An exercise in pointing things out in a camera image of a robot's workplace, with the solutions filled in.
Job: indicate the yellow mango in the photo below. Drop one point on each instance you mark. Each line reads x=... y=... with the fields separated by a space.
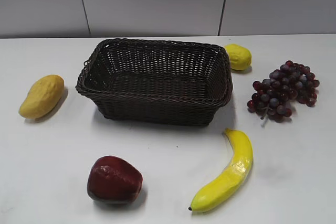
x=42 y=97

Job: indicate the black woven basket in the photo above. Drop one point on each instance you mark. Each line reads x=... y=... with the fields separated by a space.
x=157 y=81

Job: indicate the yellow lemon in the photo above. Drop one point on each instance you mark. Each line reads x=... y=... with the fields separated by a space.
x=239 y=57

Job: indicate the dark red apple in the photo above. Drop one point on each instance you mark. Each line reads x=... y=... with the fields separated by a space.
x=113 y=180

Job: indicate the purple grape bunch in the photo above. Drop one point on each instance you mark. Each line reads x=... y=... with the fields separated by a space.
x=291 y=82

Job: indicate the yellow banana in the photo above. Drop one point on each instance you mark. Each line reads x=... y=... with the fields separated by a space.
x=231 y=178

